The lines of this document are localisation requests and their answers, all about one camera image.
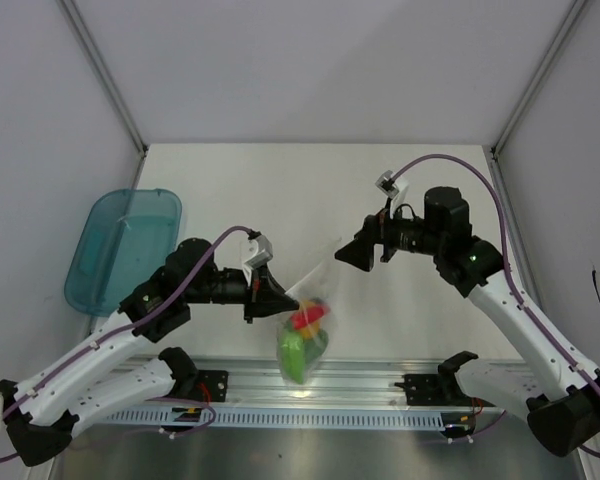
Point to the left aluminium corner post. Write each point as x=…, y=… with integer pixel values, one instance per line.
x=97, y=62

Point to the light green pepper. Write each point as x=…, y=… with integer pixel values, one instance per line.
x=292, y=356

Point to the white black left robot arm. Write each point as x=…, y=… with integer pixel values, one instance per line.
x=154, y=309

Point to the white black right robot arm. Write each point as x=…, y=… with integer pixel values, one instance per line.
x=561, y=403

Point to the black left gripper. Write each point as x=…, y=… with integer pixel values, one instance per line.
x=264, y=296

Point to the teal plastic bin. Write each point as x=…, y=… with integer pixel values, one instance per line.
x=127, y=236

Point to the green bell pepper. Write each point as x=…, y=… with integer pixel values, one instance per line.
x=315, y=347

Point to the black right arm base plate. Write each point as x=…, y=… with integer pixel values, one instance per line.
x=433, y=390

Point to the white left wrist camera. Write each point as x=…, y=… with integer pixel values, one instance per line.
x=255, y=252

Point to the aluminium corner post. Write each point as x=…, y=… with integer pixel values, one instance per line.
x=556, y=47
x=97, y=62

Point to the clear dotted zip top bag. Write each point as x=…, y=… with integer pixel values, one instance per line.
x=318, y=281

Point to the right aluminium corner post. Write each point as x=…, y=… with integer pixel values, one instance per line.
x=556, y=47

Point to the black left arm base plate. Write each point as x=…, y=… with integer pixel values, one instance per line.
x=209, y=386

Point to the red chili pepper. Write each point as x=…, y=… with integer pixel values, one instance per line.
x=308, y=316

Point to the yellow lemon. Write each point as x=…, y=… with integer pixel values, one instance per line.
x=311, y=330

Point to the white slotted cable duct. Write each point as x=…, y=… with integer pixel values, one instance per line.
x=228, y=416

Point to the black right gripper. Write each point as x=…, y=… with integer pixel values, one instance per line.
x=359, y=253

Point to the aluminium front rail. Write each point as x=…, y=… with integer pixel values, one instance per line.
x=320, y=385

